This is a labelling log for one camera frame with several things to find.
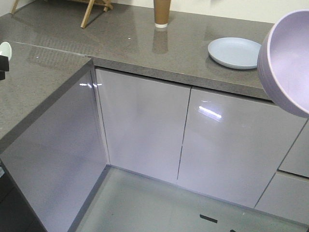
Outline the grey cabinet door middle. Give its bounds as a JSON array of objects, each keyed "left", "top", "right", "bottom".
[{"left": 177, "top": 89, "right": 306, "bottom": 208}]

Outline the grey cabinet door left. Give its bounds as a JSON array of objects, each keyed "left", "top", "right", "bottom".
[{"left": 96, "top": 69, "right": 190, "bottom": 183}]

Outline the lilac plastic bowl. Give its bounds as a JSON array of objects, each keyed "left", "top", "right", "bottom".
[{"left": 257, "top": 9, "right": 309, "bottom": 118}]

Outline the wooden rack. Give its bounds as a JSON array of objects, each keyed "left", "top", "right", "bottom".
[{"left": 3, "top": 0, "right": 111, "bottom": 30}]

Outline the grey cabinet door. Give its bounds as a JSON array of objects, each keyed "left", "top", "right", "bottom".
[
  {"left": 177, "top": 89, "right": 306, "bottom": 208},
  {"left": 96, "top": 69, "right": 190, "bottom": 183}
]

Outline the black built-in dishwasher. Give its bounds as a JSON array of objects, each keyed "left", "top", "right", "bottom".
[{"left": 0, "top": 168, "right": 45, "bottom": 232}]

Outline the grey drawer front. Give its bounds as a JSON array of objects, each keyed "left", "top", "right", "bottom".
[{"left": 255, "top": 172, "right": 309, "bottom": 225}]

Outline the brown paper cup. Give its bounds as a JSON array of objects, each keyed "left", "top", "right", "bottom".
[{"left": 154, "top": 0, "right": 171, "bottom": 28}]

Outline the pale green plastic spoon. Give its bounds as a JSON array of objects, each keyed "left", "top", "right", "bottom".
[{"left": 0, "top": 42, "right": 12, "bottom": 60}]

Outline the light blue plate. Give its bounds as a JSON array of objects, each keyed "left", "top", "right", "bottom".
[{"left": 208, "top": 37, "right": 261, "bottom": 70}]

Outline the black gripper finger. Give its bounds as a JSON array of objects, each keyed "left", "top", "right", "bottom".
[
  {"left": 0, "top": 71, "right": 5, "bottom": 80},
  {"left": 0, "top": 55, "right": 9, "bottom": 72}
]

